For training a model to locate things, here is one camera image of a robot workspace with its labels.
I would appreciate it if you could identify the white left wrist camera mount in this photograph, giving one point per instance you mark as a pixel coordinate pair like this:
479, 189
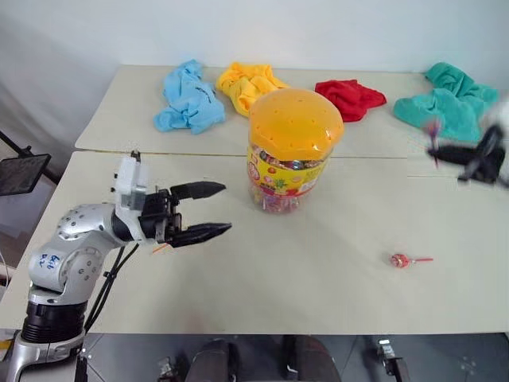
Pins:
129, 179

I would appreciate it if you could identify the blue cloth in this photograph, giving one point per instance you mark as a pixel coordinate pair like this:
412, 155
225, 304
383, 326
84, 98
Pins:
189, 99

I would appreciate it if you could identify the black bracket with silver label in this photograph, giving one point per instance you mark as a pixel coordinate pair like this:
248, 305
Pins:
389, 358

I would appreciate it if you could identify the purple lollipop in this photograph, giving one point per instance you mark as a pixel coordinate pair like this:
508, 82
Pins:
432, 130

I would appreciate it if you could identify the black tablet screen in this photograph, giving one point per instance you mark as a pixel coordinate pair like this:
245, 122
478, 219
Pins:
20, 173

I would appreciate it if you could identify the green cloth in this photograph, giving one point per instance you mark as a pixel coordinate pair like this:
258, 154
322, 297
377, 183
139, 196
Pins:
449, 101

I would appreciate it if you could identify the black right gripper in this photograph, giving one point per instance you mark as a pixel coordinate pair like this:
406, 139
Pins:
491, 161

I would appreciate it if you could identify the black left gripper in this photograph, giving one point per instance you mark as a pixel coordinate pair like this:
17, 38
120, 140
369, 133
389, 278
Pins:
157, 215

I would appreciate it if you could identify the black stand rod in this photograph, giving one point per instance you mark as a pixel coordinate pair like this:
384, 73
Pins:
16, 145

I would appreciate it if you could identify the thin orange lollipop stick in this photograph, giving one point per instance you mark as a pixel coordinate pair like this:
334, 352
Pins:
161, 248

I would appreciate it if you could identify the clear plastic lollipop jar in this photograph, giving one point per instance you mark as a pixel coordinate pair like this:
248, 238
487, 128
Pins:
284, 181

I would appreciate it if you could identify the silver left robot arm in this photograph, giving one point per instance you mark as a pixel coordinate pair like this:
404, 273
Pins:
71, 254

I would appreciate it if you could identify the red cloth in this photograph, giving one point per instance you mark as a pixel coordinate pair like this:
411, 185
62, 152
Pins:
352, 97

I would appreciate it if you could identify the yellow cloth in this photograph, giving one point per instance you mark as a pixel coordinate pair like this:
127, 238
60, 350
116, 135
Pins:
246, 85

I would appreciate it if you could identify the orange perforated jar lid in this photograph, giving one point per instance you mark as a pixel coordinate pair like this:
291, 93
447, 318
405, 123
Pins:
294, 121

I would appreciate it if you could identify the red wrapped lollipop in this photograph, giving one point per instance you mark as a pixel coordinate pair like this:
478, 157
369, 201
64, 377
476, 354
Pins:
399, 260

